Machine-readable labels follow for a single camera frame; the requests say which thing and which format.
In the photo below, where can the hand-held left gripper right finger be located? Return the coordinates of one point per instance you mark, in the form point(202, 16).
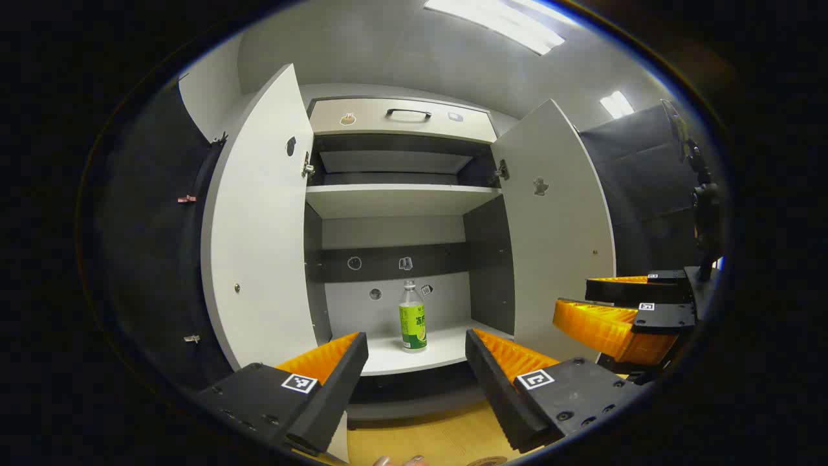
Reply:
point(504, 401)

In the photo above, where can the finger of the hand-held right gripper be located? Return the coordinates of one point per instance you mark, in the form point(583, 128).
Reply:
point(666, 288)
point(660, 317)

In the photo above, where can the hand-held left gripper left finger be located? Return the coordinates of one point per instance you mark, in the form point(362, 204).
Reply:
point(323, 401)

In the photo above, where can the white cabinet door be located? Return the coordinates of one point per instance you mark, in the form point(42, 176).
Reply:
point(259, 226)
point(556, 259)

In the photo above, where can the clear bottle green label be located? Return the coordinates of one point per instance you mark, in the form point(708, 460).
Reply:
point(413, 323)

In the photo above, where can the white and grey cabinet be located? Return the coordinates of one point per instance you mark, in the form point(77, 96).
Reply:
point(394, 233)

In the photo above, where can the metal door hinge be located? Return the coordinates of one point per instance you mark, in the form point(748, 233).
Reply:
point(502, 171)
point(308, 168)

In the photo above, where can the white cabinet shelf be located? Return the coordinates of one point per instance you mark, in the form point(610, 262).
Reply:
point(394, 200)

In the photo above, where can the white cabinet drawer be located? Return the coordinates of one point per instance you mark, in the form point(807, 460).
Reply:
point(388, 129)

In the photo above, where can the black backdrop cloth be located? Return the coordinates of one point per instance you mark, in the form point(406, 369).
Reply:
point(155, 259)
point(640, 194)

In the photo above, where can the small ceiling light panel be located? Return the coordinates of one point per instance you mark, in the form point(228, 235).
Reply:
point(616, 105)

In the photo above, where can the long ceiling light panel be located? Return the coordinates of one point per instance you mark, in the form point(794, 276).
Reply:
point(498, 22)

